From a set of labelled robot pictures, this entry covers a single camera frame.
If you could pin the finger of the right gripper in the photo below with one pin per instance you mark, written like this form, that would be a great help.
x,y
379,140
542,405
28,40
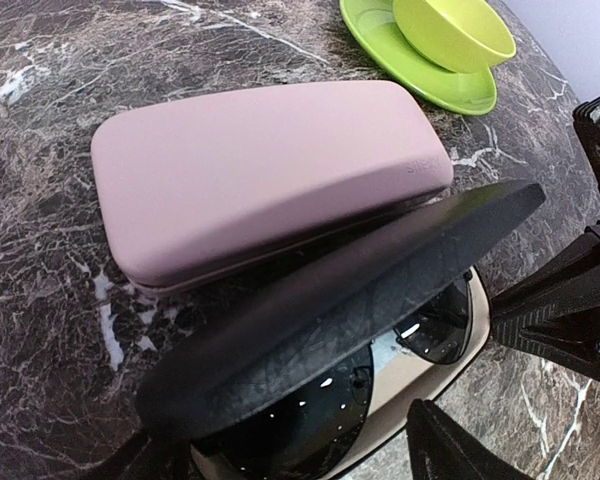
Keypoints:
x,y
571,279
571,341

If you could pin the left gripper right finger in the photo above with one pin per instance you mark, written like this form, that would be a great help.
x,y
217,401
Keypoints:
x,y
439,448

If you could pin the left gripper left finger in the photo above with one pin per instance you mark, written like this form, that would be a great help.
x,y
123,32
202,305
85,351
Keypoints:
x,y
144,457

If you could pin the black glasses case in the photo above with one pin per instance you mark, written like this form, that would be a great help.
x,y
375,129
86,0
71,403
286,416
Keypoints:
x,y
302,325

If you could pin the black sunglasses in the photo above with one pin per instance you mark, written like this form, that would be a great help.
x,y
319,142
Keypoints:
x,y
346,412

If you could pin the pink glasses case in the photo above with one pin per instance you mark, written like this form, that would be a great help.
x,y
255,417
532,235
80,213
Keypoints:
x,y
196,189

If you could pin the green bowl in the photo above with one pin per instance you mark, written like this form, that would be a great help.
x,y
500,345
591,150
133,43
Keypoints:
x,y
461,36

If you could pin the green plate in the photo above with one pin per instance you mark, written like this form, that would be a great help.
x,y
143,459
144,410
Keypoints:
x,y
373,26

